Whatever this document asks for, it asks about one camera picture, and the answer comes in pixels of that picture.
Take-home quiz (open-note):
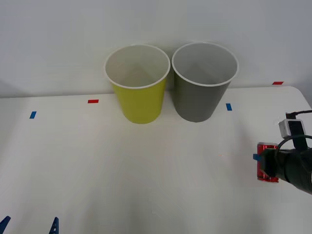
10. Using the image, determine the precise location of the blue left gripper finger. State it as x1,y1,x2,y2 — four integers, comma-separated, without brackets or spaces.
0,215,11,234
47,216,60,234

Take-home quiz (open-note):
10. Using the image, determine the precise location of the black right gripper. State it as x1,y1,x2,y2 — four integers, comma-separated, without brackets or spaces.
252,148,289,180

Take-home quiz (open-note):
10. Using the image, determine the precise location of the red drink can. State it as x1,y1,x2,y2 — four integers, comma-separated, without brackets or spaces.
256,142,280,183

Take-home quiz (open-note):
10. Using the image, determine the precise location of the grey plastic bin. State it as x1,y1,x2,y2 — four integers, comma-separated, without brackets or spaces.
171,41,240,123

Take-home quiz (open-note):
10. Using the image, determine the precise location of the yellow-green plastic bin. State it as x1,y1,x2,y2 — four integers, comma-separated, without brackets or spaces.
104,44,171,124

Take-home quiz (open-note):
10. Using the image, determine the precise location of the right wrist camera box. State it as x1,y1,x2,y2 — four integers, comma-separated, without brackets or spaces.
278,118,308,149

